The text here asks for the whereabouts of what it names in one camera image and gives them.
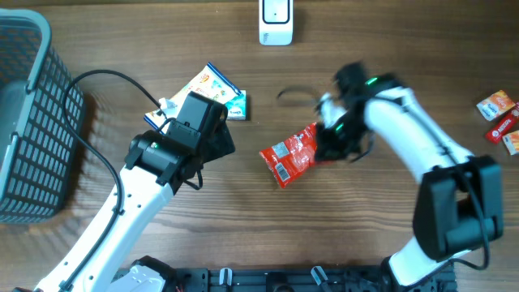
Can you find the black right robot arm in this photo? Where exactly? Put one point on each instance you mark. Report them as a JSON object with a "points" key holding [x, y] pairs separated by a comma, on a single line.
{"points": [[459, 206]]}

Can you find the small teal box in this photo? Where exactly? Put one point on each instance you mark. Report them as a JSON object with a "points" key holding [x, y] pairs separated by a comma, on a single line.
{"points": [[237, 107]]}

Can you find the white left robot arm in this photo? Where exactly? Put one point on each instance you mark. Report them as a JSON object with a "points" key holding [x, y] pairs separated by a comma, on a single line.
{"points": [[156, 166]]}

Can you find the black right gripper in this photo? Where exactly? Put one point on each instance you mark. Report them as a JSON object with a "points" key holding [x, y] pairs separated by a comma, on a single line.
{"points": [[326, 150]]}

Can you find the red candy bag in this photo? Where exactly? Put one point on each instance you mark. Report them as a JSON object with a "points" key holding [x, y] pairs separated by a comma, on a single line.
{"points": [[291, 158]]}

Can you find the blue yellow snack bag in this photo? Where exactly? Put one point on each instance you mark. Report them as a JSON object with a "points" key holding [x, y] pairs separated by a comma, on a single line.
{"points": [[210, 83]]}

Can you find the small orange box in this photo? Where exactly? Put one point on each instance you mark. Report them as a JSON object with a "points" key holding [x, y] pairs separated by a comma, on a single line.
{"points": [[511, 142], [495, 105]]}

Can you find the grey plastic shopping basket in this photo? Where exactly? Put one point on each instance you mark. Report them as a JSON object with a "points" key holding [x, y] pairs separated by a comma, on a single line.
{"points": [[37, 147]]}

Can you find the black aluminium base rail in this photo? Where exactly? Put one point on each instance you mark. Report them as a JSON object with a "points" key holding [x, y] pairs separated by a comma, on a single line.
{"points": [[284, 280]]}

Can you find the red chocolate wafer bar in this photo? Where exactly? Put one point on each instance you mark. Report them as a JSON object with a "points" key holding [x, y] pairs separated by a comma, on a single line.
{"points": [[503, 127]]}

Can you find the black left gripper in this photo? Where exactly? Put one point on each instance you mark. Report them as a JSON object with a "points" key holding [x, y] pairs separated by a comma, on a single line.
{"points": [[220, 143]]}

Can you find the white barcode scanner box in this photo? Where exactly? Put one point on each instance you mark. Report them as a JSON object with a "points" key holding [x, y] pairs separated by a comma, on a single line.
{"points": [[276, 22]]}

